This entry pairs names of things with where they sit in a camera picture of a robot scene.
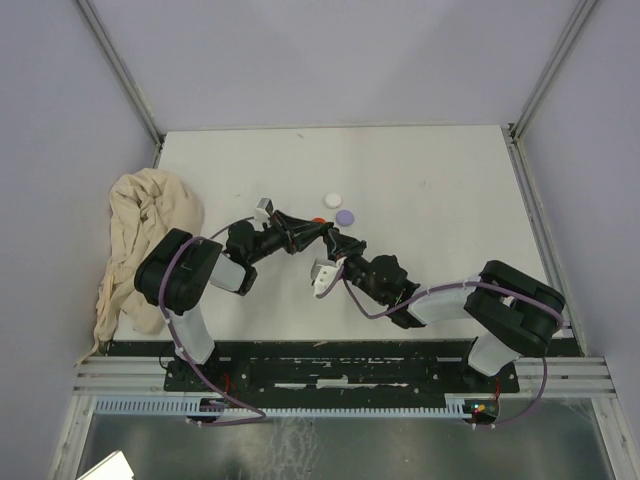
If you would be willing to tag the cream crumpled cloth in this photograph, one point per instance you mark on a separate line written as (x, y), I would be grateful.
(145, 206)

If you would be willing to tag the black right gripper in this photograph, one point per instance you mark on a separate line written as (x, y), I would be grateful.
(339, 246)

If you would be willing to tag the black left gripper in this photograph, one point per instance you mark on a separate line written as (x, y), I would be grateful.
(295, 233)

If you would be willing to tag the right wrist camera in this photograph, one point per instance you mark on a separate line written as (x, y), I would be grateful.
(324, 275)

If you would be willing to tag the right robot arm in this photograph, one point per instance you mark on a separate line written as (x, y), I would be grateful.
(519, 314)

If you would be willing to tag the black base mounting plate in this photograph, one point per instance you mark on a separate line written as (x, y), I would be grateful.
(439, 366)

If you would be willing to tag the white paper sheet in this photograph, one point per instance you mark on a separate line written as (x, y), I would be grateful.
(114, 467)

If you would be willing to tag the lilac earbud charging case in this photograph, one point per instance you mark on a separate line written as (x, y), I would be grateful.
(344, 218)

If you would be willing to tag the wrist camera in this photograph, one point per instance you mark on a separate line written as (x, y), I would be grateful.
(324, 275)
(263, 211)

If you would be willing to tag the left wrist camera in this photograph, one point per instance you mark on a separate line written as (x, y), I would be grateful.
(263, 211)

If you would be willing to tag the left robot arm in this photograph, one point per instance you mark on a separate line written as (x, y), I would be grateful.
(174, 276)

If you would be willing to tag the white earbud charging case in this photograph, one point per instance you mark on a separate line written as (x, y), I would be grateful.
(332, 200)

